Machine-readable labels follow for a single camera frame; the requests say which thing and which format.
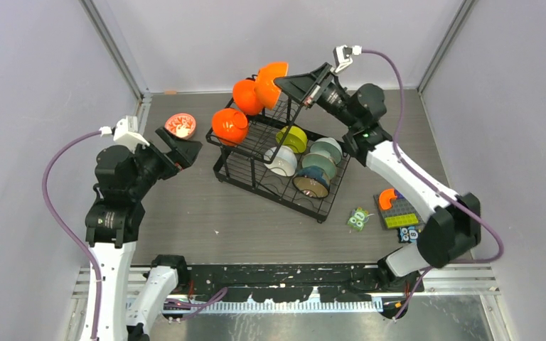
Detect white bowl red floral pattern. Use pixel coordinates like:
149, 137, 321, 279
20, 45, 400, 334
164, 113, 197, 140

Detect orange bowl back left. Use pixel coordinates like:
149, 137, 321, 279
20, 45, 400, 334
232, 79, 264, 116

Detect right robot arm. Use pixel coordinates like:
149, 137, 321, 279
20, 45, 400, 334
274, 63, 481, 292

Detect yellow-green bowl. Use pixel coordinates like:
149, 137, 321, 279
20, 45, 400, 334
275, 126, 308, 153

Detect black wire dish rack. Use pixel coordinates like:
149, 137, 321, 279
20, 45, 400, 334
206, 94, 350, 223

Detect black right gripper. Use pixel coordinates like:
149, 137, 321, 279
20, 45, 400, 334
272, 63, 360, 131

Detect mint textured bowl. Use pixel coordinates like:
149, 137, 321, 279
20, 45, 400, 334
309, 137, 343, 165

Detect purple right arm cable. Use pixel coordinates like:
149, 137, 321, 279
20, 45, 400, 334
361, 48, 505, 321

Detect dark blue glazed bowl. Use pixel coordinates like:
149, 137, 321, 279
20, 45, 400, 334
292, 166, 331, 199

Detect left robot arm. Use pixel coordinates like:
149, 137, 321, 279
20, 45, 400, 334
81, 127, 203, 340

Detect celadon bowl with flower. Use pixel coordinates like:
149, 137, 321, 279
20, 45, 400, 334
301, 152, 337, 179

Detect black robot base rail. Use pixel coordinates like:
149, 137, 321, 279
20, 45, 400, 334
172, 263, 419, 303

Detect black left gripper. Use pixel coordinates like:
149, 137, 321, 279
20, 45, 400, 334
129, 126, 202, 197

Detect blue owl card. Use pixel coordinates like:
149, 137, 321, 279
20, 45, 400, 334
398, 226, 422, 244

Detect white ribbed bowl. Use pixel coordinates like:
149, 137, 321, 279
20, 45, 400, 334
263, 146, 298, 177

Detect green owl toy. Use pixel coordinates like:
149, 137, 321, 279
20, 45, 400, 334
346, 207, 370, 232

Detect orange bowl front left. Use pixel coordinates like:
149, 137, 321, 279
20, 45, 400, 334
211, 108, 248, 146

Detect orange curved block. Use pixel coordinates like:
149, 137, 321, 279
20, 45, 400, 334
378, 188, 397, 211

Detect grey building block plate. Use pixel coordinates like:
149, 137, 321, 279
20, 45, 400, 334
373, 189, 423, 229

